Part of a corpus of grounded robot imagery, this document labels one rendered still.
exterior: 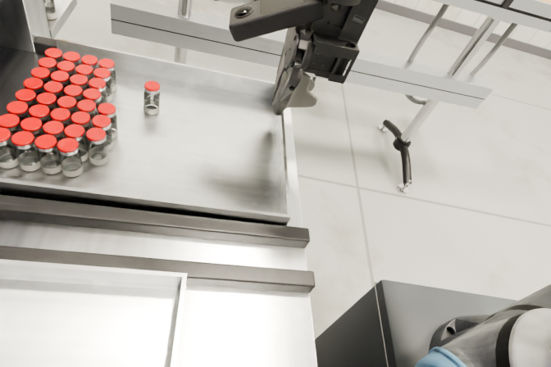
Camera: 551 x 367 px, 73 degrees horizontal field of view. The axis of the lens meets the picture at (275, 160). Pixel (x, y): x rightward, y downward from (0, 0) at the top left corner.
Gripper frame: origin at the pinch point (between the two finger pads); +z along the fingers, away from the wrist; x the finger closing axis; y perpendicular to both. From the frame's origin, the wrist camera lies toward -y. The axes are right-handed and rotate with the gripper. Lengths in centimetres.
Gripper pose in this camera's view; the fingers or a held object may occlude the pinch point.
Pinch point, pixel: (274, 106)
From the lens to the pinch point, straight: 57.6
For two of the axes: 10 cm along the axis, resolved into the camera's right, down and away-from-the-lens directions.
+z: -2.7, 6.5, 7.1
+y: 9.6, 1.5, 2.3
